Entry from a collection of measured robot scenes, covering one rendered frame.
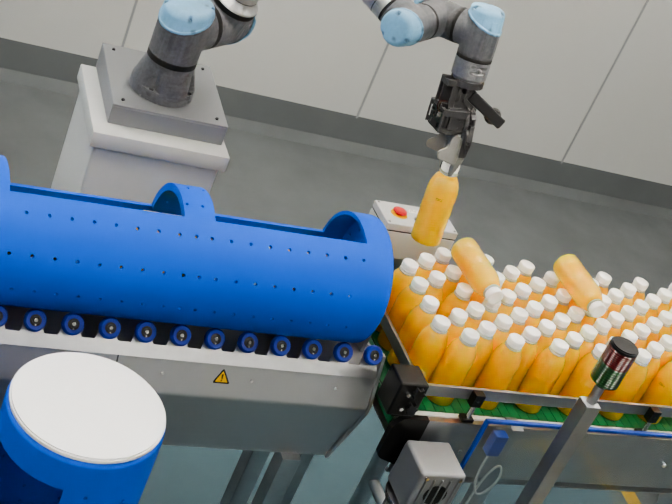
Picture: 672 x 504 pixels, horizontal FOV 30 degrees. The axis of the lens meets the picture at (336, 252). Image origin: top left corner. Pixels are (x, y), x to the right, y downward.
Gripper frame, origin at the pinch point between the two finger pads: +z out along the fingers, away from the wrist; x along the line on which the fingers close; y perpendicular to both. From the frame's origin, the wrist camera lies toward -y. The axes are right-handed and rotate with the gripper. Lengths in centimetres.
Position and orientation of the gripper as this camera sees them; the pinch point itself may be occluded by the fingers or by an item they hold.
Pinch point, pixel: (449, 166)
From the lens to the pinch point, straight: 270.6
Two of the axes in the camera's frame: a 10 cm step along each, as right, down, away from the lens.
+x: 3.1, 4.8, -8.2
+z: -2.4, 8.7, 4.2
